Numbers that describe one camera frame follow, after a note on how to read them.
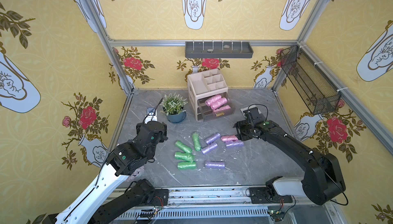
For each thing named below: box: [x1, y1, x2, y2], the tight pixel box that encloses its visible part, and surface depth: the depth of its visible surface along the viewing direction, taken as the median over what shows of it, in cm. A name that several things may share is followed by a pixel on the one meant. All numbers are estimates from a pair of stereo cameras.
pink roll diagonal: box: [210, 97, 228, 110], surface depth 90 cm
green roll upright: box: [191, 131, 202, 152], surface depth 93 cm
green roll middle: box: [173, 151, 196, 163], surface depth 86 cm
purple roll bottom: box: [204, 160, 226, 170], surface depth 83 cm
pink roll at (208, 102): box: [204, 94, 222, 107], surface depth 91 cm
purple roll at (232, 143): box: [224, 140, 245, 148], surface depth 92 cm
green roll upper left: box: [174, 140, 193, 154], surface depth 90 cm
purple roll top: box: [206, 132, 221, 145], surface depth 94 cm
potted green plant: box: [159, 92, 188, 124], surface depth 92 cm
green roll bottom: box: [177, 161, 198, 170], surface depth 83 cm
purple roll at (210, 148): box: [201, 142, 219, 155], surface depth 90 cm
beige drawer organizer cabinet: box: [187, 68, 236, 122], surface depth 91 cm
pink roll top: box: [220, 135, 239, 142], surface depth 93 cm
